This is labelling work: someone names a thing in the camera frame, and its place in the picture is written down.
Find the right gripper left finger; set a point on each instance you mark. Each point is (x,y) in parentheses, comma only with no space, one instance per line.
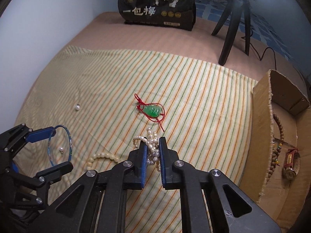
(96,202)

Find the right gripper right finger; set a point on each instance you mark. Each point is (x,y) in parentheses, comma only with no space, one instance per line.
(210,201)

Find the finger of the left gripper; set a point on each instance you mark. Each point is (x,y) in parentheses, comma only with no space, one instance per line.
(40,134)
(55,173)

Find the red strap wristwatch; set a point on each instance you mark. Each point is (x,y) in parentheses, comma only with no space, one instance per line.
(292,164)

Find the cardboard box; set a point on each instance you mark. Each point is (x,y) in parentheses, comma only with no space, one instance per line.
(280,121)

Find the striped yellow cloth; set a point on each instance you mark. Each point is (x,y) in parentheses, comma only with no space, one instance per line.
(202,109)

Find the tan bed sheet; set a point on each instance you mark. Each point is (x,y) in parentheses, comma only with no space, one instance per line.
(109,32)

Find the black snack bag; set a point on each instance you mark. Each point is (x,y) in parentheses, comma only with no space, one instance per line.
(164,13)

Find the blue patterned bedsheet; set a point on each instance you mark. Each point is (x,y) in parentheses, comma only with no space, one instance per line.
(264,16)

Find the black tripod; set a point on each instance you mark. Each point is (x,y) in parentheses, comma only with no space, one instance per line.
(234,9)

